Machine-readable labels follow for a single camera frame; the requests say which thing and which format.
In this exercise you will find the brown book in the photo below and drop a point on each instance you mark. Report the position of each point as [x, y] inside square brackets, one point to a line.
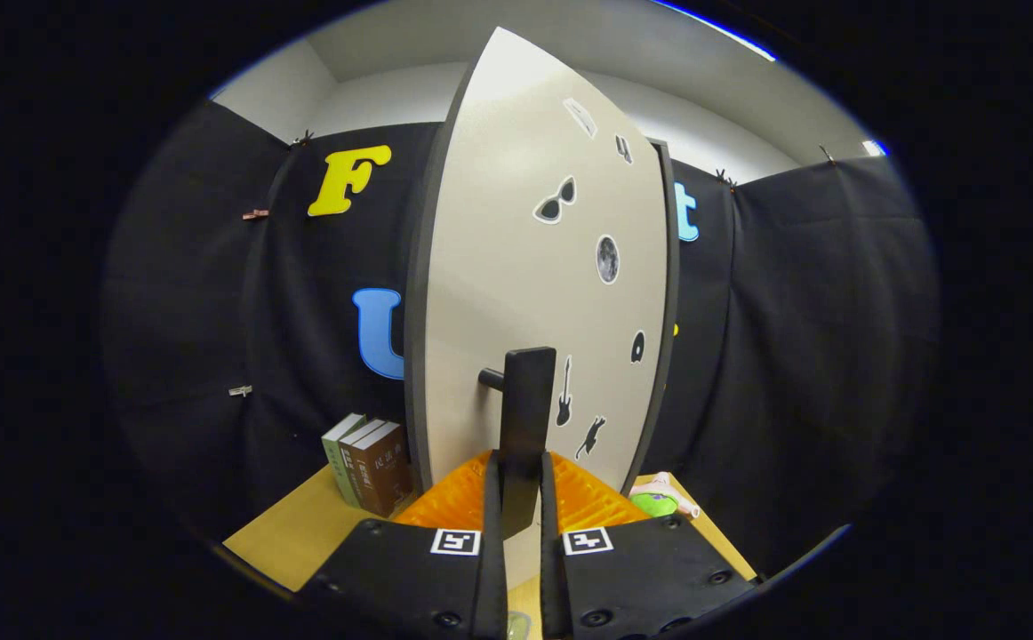
[355, 480]
[388, 471]

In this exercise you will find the grey cabinet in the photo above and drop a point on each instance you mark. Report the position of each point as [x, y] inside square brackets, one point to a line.
[669, 311]

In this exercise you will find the black backdrop cloth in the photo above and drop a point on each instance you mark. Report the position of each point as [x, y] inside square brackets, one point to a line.
[792, 356]

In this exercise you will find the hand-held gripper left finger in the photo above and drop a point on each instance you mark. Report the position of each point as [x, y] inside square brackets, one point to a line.
[493, 578]

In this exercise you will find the pale green book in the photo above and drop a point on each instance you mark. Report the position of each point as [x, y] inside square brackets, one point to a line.
[337, 453]

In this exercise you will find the green white plush toy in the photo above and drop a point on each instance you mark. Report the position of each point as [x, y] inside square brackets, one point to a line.
[654, 505]

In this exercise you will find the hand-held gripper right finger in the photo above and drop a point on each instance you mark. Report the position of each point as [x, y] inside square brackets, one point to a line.
[552, 578]

